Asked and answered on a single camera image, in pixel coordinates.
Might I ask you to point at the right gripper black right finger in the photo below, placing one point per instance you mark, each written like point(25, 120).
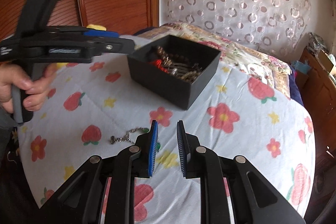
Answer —
point(200, 162)

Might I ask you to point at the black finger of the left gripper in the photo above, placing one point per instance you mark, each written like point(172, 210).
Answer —
point(116, 45)

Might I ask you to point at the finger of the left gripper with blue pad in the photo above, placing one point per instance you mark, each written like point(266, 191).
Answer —
point(101, 33)

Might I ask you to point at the silver cuff bangle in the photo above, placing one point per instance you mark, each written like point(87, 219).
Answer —
point(178, 69)

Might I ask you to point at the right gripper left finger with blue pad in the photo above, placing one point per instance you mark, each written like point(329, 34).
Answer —
point(135, 161)

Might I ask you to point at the strawberry flower print bedsheet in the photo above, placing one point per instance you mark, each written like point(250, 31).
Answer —
point(90, 103)

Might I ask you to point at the black open jewelry box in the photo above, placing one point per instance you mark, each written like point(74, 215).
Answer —
point(148, 67)

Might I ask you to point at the navy blue blanket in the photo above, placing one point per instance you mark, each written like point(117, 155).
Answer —
point(293, 88)

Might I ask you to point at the person's left hand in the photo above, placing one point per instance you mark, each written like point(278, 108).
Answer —
point(37, 91)

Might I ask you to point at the wooden sideboard cabinet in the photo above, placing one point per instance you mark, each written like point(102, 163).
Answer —
point(318, 95)

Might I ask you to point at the yellow plush toy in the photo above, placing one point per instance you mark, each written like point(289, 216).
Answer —
point(96, 27)

